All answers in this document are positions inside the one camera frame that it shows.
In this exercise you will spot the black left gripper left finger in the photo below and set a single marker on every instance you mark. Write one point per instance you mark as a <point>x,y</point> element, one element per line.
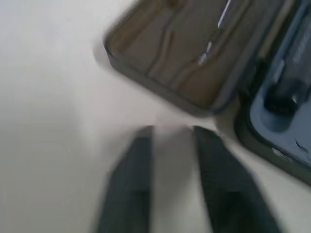
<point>131,184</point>

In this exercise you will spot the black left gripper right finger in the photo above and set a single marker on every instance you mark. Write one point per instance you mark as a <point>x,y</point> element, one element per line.
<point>226,184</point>

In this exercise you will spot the dark blue bit case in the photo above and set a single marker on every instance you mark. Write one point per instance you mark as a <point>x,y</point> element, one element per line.
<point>182,60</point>

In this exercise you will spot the dark grey precision screwdriver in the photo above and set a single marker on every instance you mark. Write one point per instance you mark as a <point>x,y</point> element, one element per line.
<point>286,92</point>

